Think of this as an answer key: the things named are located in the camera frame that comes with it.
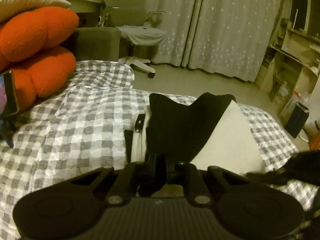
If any red puffy cushion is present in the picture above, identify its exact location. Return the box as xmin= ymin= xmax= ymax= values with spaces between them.
xmin=1 ymin=7 xmax=79 ymax=71
xmin=9 ymin=46 xmax=76 ymax=113

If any smartphone playing video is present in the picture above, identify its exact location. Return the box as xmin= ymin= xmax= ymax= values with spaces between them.
xmin=0 ymin=71 xmax=20 ymax=119

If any black and white raglan shirt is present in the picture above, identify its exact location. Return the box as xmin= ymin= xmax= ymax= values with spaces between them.
xmin=124 ymin=93 xmax=266 ymax=197

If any grey checkered quilt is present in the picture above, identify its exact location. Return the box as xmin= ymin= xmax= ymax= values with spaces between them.
xmin=0 ymin=60 xmax=320 ymax=240

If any dark grey sofa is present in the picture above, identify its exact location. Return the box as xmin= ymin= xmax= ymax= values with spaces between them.
xmin=61 ymin=27 xmax=121 ymax=62

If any wooden shelf unit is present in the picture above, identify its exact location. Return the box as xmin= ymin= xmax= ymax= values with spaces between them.
xmin=254 ymin=18 xmax=319 ymax=114

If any white desk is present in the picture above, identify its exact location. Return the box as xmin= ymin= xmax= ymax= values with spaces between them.
xmin=66 ymin=0 xmax=102 ymax=13

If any black floor bin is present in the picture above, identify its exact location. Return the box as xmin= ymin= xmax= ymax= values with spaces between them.
xmin=285 ymin=102 xmax=310 ymax=138

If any dark blue phone stand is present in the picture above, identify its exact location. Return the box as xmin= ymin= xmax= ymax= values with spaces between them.
xmin=1 ymin=118 xmax=16 ymax=148

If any white striped pillow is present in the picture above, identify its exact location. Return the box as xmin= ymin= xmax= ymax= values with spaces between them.
xmin=1 ymin=0 xmax=71 ymax=23

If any grey star curtain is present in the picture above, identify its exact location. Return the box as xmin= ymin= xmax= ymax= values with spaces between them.
xmin=146 ymin=0 xmax=283 ymax=82

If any lower red puffy cushion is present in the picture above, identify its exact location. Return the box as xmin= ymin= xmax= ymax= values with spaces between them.
xmin=9 ymin=46 xmax=76 ymax=113

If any upper red puffy cushion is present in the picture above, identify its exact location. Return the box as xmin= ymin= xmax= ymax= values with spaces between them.
xmin=1 ymin=7 xmax=79 ymax=71

